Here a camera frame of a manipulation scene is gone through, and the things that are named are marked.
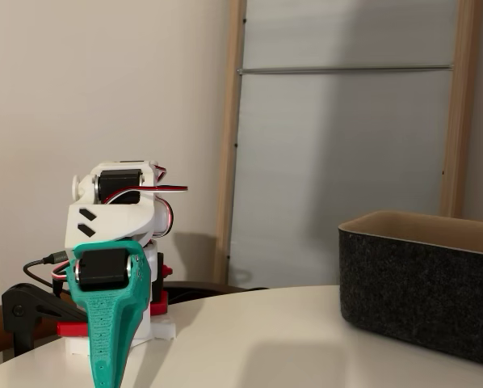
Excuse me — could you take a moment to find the dark grey felt basket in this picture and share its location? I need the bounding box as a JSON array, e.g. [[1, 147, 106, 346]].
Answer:
[[338, 209, 483, 369]]

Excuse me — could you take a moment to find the black table clamp red knob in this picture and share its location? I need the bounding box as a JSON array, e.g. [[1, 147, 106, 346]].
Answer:
[[156, 252, 173, 302]]

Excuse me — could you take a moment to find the wood framed translucent panel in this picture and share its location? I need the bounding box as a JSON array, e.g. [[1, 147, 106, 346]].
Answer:
[[212, 0, 483, 290]]

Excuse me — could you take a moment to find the metal rod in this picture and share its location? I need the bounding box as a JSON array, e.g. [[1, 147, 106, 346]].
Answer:
[[237, 63, 456, 76]]

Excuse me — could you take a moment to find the red base clamp bracket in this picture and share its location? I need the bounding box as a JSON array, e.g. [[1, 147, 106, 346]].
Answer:
[[149, 289, 169, 316], [57, 321, 90, 337]]

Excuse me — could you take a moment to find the black usb cable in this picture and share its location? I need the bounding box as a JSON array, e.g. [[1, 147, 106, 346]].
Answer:
[[22, 250, 71, 298]]

